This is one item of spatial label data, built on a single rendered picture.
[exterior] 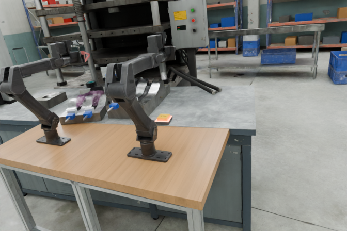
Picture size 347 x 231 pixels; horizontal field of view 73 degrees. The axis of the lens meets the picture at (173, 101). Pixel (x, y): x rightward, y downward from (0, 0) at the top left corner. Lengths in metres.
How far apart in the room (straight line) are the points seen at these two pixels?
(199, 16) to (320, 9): 5.86
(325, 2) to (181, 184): 7.12
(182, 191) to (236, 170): 0.63
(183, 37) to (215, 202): 1.33
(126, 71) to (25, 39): 8.62
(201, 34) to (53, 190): 1.78
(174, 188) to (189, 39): 1.46
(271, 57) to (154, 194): 4.21
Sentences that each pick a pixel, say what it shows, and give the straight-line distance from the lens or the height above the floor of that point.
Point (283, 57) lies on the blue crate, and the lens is 4.84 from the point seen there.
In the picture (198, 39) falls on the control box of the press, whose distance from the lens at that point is 2.08.
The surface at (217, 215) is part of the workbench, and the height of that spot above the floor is 0.13.
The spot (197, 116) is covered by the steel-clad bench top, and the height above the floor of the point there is 0.80.
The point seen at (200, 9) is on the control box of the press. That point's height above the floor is 1.38.
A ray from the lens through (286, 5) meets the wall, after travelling 7.68.
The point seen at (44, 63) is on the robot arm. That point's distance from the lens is 1.37.
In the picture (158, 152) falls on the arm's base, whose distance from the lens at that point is 1.07.
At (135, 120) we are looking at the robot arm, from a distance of 0.94.
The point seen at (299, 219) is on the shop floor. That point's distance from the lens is 1.95.
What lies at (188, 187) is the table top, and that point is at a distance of 0.89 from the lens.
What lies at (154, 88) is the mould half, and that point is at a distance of 1.62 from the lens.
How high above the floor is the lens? 1.38
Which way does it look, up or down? 21 degrees down
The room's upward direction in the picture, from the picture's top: 7 degrees counter-clockwise
